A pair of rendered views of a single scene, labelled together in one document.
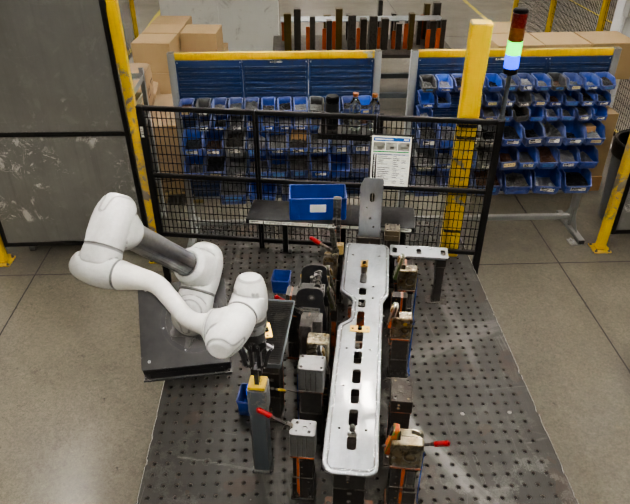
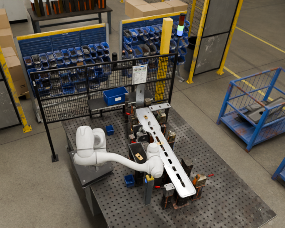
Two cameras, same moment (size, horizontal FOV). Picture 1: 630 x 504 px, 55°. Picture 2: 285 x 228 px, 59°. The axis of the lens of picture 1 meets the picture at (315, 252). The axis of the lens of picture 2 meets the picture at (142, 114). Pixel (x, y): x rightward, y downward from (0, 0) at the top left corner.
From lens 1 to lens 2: 1.14 m
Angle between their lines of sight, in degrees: 24
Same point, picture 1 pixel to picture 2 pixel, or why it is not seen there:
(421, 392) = (179, 156)
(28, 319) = not seen: outside the picture
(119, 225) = (91, 139)
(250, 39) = (10, 9)
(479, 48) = (168, 29)
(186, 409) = (106, 193)
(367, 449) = (189, 185)
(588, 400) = (209, 137)
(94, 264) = (87, 157)
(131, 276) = (104, 157)
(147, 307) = not seen: hidden behind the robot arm
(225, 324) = (157, 166)
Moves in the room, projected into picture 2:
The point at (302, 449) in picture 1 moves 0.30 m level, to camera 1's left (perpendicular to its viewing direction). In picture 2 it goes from (169, 193) to (142, 205)
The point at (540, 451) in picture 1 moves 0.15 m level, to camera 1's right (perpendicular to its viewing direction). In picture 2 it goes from (222, 163) to (231, 159)
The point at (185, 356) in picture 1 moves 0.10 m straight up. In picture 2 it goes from (97, 173) to (96, 168)
